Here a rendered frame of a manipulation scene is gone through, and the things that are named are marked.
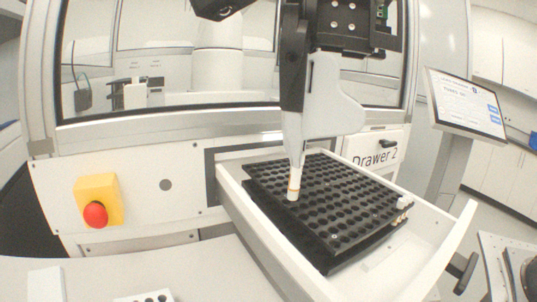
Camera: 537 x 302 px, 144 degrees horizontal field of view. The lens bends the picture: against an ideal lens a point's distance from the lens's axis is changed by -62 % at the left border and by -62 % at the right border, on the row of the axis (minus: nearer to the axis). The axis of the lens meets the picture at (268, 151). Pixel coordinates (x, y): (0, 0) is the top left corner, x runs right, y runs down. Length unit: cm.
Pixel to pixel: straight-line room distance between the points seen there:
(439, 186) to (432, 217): 83
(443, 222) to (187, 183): 42
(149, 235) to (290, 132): 35
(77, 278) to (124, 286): 10
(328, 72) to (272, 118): 26
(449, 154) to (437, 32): 112
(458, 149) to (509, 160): 214
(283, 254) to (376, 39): 20
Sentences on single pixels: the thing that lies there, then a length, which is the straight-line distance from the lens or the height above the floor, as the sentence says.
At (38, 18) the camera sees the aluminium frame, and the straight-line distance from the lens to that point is 41.
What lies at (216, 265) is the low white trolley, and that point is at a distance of 39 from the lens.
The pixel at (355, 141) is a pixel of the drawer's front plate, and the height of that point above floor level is 92.
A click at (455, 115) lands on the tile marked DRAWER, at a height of 101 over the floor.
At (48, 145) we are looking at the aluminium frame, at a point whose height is 97.
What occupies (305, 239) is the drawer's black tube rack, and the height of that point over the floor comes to 87.
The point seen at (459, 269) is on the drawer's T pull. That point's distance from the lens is 26.
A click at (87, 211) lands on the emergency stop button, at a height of 89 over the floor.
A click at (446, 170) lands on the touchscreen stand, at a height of 74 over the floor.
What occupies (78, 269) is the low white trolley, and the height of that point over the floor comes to 76.
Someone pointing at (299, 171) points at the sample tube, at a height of 97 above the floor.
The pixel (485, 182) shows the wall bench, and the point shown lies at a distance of 330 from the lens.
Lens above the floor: 105
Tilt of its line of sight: 20 degrees down
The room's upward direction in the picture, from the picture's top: 4 degrees clockwise
